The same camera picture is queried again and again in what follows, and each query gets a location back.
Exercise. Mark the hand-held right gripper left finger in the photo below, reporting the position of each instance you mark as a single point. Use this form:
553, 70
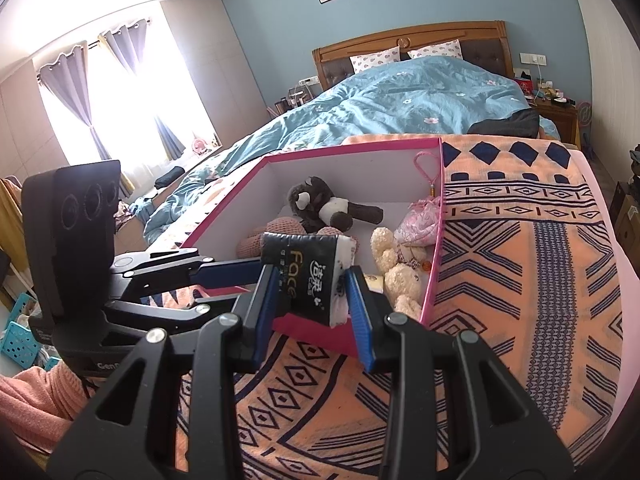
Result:
265, 310

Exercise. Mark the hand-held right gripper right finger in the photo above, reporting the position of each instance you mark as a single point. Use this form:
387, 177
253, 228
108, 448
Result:
360, 315

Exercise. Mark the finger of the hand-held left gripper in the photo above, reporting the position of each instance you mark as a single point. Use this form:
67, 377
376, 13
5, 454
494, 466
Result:
230, 272
190, 315

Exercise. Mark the pink knitted plush toy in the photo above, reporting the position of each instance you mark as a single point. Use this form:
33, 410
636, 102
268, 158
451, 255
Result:
250, 245

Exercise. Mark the black tissue pack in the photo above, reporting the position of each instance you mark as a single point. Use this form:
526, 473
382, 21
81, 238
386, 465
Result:
300, 275

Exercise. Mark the cream bunny plush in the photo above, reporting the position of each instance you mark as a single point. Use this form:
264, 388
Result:
402, 280

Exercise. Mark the brown and white plush toy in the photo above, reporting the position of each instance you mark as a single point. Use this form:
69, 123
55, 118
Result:
320, 210

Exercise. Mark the pink brocade pouch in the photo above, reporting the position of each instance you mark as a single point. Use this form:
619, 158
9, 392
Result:
417, 220

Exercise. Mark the pink cardboard box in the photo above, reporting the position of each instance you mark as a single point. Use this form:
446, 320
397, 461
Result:
350, 165

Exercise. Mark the person's left forearm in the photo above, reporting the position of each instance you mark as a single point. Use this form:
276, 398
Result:
35, 400

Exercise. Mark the yellow garment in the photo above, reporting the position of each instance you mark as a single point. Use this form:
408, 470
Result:
10, 220

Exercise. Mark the crumpled clothes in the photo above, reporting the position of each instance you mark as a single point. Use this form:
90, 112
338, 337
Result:
132, 212

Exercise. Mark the teal plastic basket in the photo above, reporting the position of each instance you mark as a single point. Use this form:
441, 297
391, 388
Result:
20, 340

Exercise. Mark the black bag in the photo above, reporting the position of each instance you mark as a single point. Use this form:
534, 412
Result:
169, 176

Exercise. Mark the small pink toy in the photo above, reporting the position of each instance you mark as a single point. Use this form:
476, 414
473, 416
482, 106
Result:
200, 144

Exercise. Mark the orange patterned blanket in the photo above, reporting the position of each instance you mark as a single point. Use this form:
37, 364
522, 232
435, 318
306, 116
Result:
500, 285

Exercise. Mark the purple curtain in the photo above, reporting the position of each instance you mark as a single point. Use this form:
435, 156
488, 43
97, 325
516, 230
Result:
130, 55
70, 95

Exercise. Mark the cluttered bedside table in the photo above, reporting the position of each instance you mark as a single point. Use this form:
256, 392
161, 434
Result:
295, 97

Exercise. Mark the blue duvet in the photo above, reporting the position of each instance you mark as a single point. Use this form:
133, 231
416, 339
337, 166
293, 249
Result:
400, 95

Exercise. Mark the dark garment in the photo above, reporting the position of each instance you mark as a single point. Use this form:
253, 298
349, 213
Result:
515, 122

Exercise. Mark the pink bed sheet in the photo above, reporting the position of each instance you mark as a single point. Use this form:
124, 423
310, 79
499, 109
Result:
617, 260

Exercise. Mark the red box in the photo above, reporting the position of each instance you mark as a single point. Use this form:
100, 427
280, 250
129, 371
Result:
524, 86

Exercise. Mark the wooden nightstand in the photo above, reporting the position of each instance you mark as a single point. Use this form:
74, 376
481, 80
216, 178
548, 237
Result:
560, 115

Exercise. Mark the wooden bed headboard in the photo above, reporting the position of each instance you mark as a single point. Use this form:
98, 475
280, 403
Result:
450, 30

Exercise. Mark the round hand fan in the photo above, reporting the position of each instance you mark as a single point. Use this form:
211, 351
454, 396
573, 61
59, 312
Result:
585, 111

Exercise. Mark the pile of dark clothes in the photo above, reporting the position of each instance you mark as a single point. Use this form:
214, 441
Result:
635, 162

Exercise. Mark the white wall socket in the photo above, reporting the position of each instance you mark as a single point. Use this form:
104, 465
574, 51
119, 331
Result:
532, 58

